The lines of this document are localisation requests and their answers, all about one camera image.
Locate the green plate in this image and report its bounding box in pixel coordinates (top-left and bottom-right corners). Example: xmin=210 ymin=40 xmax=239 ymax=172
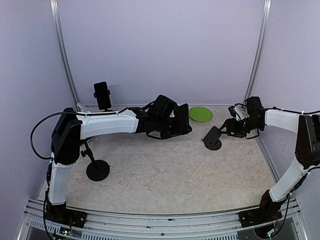
xmin=189 ymin=106 xmax=213 ymax=123

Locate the low black round stand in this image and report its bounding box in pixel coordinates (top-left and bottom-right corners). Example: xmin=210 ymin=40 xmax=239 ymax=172
xmin=202 ymin=126 xmax=222 ymax=151

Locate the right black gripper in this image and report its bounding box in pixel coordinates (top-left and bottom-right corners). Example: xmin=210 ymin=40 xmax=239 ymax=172
xmin=218 ymin=116 xmax=263 ymax=138

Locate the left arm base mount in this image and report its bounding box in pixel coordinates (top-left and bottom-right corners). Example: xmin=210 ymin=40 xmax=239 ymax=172
xmin=44 ymin=204 xmax=87 ymax=229

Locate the blue-edged black phone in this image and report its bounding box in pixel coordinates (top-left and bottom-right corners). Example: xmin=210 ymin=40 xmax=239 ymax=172
xmin=175 ymin=103 xmax=189 ymax=129

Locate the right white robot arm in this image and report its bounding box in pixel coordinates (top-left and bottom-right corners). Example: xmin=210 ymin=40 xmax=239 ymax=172
xmin=207 ymin=103 xmax=320 ymax=227

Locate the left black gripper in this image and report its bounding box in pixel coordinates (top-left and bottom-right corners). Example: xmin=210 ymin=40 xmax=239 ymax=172
xmin=155 ymin=116 xmax=192 ymax=139

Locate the back black phone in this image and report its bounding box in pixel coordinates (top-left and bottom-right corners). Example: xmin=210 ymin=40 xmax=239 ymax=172
xmin=93 ymin=81 xmax=112 ymax=111

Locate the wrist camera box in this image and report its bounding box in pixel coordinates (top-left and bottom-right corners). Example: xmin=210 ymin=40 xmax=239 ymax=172
xmin=147 ymin=94 xmax=178 ymax=119
xmin=227 ymin=96 xmax=265 ymax=121

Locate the white folding phone stand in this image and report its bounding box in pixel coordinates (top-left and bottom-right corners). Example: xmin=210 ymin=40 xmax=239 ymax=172
xmin=76 ymin=102 xmax=90 ymax=113

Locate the tall black pole stand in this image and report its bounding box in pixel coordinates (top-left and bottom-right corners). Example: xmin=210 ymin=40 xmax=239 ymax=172
xmin=80 ymin=140 xmax=110 ymax=182

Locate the back black clamp stand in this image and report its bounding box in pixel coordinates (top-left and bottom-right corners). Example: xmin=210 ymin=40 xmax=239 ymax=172
xmin=93 ymin=88 xmax=112 ymax=111

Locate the aluminium corner post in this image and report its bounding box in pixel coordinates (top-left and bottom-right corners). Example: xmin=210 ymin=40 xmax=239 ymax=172
xmin=243 ymin=0 xmax=272 ymax=103
xmin=49 ymin=0 xmax=80 ymax=108

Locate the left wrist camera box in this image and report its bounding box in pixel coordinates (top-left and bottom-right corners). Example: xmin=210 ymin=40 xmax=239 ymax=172
xmin=147 ymin=94 xmax=178 ymax=119

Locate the front aluminium rail frame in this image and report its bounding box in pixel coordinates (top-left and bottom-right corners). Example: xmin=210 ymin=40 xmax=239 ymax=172
xmin=16 ymin=198 xmax=310 ymax=240

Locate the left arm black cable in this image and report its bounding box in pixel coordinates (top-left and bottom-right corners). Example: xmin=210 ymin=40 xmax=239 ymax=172
xmin=30 ymin=107 xmax=133 ymax=161

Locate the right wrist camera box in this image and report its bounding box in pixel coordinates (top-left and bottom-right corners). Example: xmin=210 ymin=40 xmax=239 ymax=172
xmin=227 ymin=96 xmax=265 ymax=121

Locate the right aluminium corner post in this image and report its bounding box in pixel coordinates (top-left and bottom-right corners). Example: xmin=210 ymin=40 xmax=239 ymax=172
xmin=243 ymin=0 xmax=272 ymax=103

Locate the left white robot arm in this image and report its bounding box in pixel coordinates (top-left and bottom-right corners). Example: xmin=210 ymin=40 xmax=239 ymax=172
xmin=48 ymin=104 xmax=192 ymax=223

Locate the left aluminium corner post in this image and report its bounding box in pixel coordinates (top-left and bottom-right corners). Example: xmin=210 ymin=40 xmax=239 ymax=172
xmin=49 ymin=0 xmax=80 ymax=108

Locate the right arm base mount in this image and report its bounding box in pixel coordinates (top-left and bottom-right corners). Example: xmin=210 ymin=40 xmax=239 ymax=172
xmin=238 ymin=208 xmax=283 ymax=228

